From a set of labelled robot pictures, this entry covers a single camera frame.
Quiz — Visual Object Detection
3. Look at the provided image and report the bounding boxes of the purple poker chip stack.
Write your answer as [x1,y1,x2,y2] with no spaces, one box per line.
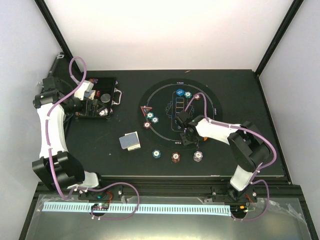
[193,151,203,162]

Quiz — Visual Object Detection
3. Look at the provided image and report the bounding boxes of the red-brown poker chip stack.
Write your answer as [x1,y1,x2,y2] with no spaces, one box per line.
[171,152,181,163]

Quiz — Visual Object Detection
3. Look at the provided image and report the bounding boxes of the teal poker chip stack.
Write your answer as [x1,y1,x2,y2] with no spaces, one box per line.
[152,149,161,159]

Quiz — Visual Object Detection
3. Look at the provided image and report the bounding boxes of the blue round blind button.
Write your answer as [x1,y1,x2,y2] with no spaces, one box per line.
[175,88,185,98]

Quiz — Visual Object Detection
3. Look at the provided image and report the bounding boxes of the red poker chip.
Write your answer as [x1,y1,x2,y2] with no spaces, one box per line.
[143,121,151,129]

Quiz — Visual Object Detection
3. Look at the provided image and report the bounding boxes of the deck of playing cards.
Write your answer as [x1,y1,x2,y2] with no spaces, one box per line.
[119,131,141,151]

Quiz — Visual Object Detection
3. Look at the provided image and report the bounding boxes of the red triangular all-in button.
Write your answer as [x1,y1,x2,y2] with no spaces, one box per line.
[140,106,152,116]

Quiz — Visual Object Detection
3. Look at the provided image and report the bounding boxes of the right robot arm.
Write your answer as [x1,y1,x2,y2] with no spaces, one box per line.
[175,110,277,202]

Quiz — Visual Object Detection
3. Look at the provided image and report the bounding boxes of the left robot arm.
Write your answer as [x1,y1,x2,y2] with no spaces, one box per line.
[32,76,108,200]

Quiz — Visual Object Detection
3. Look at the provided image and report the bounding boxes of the black poker chip case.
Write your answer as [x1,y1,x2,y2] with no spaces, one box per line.
[37,52,123,120]

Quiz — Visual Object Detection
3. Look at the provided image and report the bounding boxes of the clear dealer button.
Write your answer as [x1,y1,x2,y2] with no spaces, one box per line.
[100,93,111,103]

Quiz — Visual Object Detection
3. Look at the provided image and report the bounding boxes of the purple chips in case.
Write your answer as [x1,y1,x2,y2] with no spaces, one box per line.
[89,78,99,85]

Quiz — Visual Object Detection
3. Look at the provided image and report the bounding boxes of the round black poker mat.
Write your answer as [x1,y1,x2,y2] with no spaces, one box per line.
[138,78,223,152]

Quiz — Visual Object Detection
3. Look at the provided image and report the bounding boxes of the light blue slotted strip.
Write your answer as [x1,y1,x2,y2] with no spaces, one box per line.
[42,202,231,217]

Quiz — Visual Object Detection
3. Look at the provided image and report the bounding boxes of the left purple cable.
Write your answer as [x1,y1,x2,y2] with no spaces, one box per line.
[49,56,140,221]

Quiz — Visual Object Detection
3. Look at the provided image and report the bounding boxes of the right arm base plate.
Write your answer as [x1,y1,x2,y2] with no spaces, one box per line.
[211,185,258,203]

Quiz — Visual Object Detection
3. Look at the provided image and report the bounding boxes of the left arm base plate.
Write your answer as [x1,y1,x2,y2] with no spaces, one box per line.
[78,185,123,202]

